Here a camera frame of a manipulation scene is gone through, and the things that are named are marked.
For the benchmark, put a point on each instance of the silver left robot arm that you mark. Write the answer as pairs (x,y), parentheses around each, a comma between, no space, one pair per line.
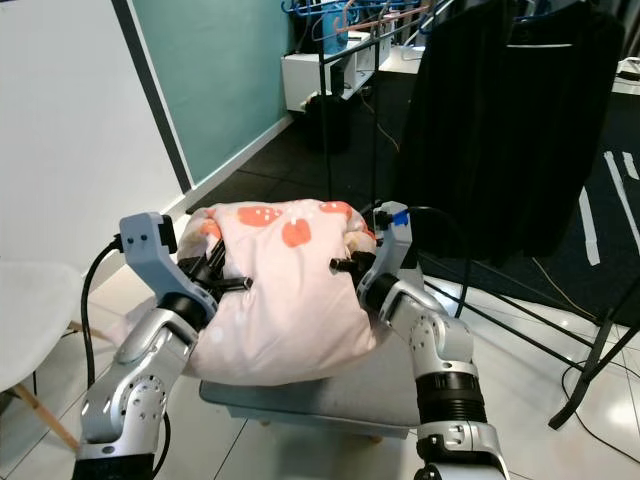
(135,400)

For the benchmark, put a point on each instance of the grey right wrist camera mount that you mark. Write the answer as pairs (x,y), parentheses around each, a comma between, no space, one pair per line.
(390,250)

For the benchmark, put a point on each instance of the black bin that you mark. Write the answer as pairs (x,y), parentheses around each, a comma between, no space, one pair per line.
(325,122)

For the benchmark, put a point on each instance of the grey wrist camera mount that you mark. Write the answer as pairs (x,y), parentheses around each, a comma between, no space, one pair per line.
(150,240)
(390,250)

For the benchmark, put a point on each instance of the black clothes rack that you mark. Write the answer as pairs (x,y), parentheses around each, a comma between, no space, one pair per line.
(595,360)

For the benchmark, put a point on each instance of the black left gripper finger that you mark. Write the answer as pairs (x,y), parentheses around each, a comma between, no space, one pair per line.
(236,285)

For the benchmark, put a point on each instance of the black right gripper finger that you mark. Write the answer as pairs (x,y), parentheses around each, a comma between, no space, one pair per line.
(344,265)

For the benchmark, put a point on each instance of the blue hanger bunch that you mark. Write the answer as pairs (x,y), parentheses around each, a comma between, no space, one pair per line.
(325,12)

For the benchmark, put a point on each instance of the white low cabinet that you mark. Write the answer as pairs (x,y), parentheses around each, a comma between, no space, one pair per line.
(305,75)

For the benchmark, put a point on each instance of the pink patterned pillow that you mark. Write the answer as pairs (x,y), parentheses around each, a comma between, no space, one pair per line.
(290,310)

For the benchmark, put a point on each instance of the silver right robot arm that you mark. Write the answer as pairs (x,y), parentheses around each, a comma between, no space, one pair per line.
(435,340)

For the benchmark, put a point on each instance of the black hanging garment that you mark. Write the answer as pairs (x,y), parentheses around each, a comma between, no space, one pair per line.
(510,120)

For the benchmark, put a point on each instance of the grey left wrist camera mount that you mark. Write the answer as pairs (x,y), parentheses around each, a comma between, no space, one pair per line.
(150,240)

